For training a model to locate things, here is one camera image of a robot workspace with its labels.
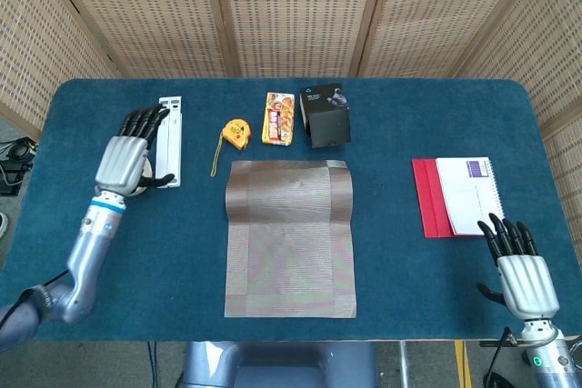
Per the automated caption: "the floor cable bundle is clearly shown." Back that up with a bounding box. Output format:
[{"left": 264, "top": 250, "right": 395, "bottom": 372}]
[{"left": 0, "top": 135, "right": 40, "bottom": 197}]

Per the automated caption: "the white ceramic bowl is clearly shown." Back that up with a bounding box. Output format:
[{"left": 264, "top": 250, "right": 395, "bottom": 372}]
[{"left": 126, "top": 155, "right": 154, "bottom": 198}]

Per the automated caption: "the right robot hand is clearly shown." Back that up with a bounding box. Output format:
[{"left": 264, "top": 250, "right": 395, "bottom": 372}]
[{"left": 476, "top": 213, "right": 561, "bottom": 321}]

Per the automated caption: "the woven grey placemat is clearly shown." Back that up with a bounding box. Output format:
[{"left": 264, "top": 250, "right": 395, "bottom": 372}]
[{"left": 223, "top": 159, "right": 358, "bottom": 319}]

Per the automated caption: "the black cable under table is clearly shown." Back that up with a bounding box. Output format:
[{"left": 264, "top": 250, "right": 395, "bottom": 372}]
[{"left": 145, "top": 341, "right": 159, "bottom": 388}]

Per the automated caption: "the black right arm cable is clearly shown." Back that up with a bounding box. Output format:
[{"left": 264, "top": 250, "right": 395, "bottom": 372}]
[{"left": 485, "top": 326, "right": 514, "bottom": 388}]

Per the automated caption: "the white folding stand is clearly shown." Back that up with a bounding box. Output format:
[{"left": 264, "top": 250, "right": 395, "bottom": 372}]
[{"left": 153, "top": 95, "right": 183, "bottom": 189}]

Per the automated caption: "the white spiral notebook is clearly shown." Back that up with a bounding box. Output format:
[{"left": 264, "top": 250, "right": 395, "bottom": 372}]
[{"left": 435, "top": 156, "right": 506, "bottom": 237}]

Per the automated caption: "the blue table cloth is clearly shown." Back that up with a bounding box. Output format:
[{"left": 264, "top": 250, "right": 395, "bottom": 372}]
[{"left": 0, "top": 77, "right": 582, "bottom": 343}]

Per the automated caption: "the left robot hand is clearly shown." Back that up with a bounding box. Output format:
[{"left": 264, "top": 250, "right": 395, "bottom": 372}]
[{"left": 94, "top": 104, "right": 177, "bottom": 201}]

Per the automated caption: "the metal table leg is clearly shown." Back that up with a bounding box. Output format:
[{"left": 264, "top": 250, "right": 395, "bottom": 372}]
[{"left": 397, "top": 341, "right": 409, "bottom": 388}]

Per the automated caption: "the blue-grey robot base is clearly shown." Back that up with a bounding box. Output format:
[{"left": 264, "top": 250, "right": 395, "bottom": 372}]
[{"left": 175, "top": 341, "right": 378, "bottom": 388}]

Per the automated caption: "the red folder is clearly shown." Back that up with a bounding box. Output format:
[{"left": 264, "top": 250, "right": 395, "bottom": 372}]
[{"left": 411, "top": 158, "right": 456, "bottom": 239}]

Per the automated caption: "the yellow curry food box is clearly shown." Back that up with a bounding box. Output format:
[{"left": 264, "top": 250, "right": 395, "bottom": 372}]
[{"left": 261, "top": 91, "right": 296, "bottom": 145}]

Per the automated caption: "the yellow tape measure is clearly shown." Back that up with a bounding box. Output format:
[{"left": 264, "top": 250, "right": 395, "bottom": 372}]
[{"left": 209, "top": 118, "right": 252, "bottom": 178}]

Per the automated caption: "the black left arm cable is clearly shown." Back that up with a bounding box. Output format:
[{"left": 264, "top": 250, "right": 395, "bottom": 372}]
[{"left": 0, "top": 269, "right": 70, "bottom": 330}]

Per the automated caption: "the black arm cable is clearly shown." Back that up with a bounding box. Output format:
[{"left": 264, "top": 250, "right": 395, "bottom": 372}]
[
  {"left": 485, "top": 326, "right": 514, "bottom": 388},
  {"left": 0, "top": 269, "right": 70, "bottom": 330}
]

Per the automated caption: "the black cardboard box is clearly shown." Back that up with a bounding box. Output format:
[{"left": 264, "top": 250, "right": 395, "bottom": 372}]
[{"left": 299, "top": 82, "right": 354, "bottom": 149}]

